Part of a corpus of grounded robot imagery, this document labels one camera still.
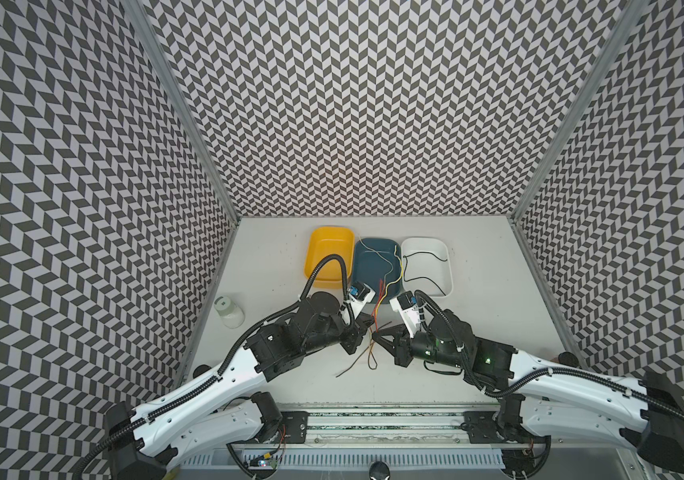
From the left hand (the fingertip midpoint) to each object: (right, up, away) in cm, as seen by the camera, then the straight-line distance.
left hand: (373, 320), depth 68 cm
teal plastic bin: (+3, +10, +37) cm, 39 cm away
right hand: (0, -4, 0) cm, 4 cm away
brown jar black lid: (+50, -12, +8) cm, 52 cm away
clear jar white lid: (-39, -3, +16) cm, 43 cm away
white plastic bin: (+19, +10, +32) cm, 38 cm away
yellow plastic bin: (-16, +18, +39) cm, 46 cm away
